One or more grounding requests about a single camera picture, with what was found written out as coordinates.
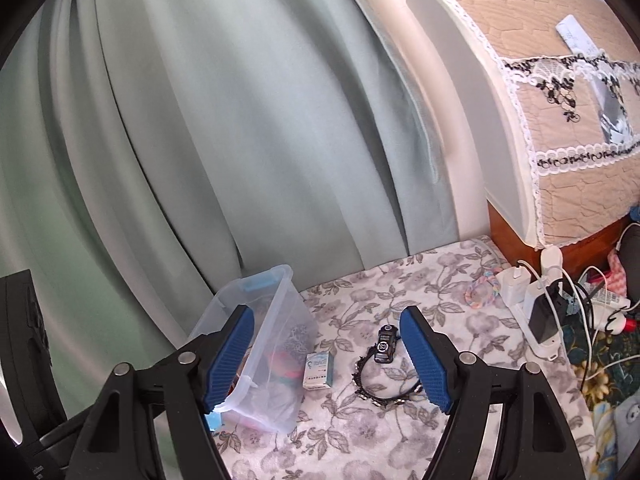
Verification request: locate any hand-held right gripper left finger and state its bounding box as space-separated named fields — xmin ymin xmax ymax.
xmin=65 ymin=305 xmax=256 ymax=480

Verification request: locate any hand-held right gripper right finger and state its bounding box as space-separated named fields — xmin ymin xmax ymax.
xmin=399 ymin=305 xmax=588 ymax=480

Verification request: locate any black clover headband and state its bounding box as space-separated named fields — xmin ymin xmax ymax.
xmin=354 ymin=342 xmax=423 ymax=407

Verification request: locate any clear plastic container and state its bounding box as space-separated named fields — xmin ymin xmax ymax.
xmin=187 ymin=265 xmax=320 ymax=435

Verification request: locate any black and white leopard scrunchie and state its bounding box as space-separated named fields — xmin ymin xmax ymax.
xmin=280 ymin=325 xmax=313 ymax=356

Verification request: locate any pastel hair tie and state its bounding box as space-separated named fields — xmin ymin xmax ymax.
xmin=465 ymin=269 xmax=503 ymax=307

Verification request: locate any white and blue medicine box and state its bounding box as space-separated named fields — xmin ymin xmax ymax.
xmin=303 ymin=352 xmax=333 ymax=390

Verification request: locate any grey floral blanket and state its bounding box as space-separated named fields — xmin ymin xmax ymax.
xmin=210 ymin=235 xmax=596 ymax=480

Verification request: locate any white charger plug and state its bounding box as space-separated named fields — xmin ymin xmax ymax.
xmin=501 ymin=266 xmax=532 ymax=307

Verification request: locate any black charger block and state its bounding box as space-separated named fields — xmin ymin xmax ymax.
xmin=529 ymin=285 xmax=565 ymax=346

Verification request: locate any wooden nightstand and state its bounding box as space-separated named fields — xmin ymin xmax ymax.
xmin=489 ymin=200 xmax=633 ymax=273

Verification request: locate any white power strip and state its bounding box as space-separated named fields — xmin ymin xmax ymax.
xmin=522 ymin=246 xmax=567 ymax=361

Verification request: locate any dark floral cloth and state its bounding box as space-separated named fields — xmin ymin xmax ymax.
xmin=560 ymin=320 xmax=640 ymax=480

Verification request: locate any pale green curtain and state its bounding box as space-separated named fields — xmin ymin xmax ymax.
xmin=0 ymin=0 xmax=461 ymax=411

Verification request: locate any white rounded panel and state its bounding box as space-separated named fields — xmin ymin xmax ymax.
xmin=406 ymin=0 xmax=543 ymax=252

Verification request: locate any beige quilted lace cover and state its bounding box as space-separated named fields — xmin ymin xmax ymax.
xmin=400 ymin=0 xmax=640 ymax=252

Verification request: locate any white paper slip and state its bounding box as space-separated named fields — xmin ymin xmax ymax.
xmin=556 ymin=14 xmax=597 ymax=55

